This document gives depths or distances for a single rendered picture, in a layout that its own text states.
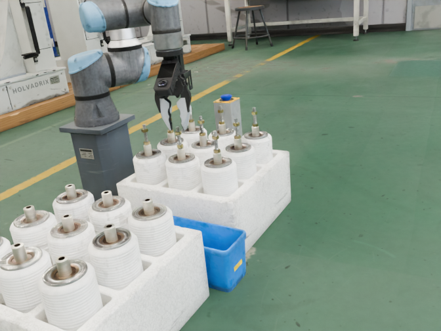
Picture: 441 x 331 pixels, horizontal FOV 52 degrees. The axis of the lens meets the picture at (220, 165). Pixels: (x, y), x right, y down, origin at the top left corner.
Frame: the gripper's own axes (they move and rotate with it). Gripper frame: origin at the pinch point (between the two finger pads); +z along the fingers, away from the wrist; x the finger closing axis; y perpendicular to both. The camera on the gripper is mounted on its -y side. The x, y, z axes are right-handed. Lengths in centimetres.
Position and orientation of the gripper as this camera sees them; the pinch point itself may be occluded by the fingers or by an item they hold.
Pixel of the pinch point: (176, 126)
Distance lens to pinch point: 122.7
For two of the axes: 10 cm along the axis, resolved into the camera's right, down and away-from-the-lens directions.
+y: 2.4, -3.8, 8.9
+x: -9.7, 0.0, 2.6
